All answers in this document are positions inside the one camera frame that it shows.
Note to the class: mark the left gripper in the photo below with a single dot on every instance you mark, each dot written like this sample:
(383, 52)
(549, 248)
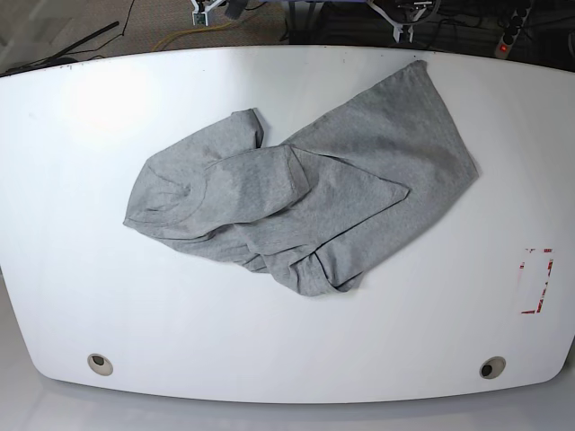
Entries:
(404, 16)

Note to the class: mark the red tape marking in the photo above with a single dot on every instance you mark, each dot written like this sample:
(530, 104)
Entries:
(533, 279)

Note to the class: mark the grey T-shirt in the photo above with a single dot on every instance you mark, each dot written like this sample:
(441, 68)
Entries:
(317, 211)

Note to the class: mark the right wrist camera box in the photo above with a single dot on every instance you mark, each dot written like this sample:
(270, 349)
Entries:
(199, 19)

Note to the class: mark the left table grommet hole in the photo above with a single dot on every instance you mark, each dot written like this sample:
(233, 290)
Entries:
(100, 364)

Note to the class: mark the black power strip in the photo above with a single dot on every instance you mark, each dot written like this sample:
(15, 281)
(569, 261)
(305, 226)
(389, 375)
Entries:
(512, 25)

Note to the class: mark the right table grommet hole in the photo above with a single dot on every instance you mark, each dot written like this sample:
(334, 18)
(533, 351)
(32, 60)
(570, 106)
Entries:
(492, 367)

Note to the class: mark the table grommet hole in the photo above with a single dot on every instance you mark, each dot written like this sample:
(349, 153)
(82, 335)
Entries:
(492, 367)
(100, 364)

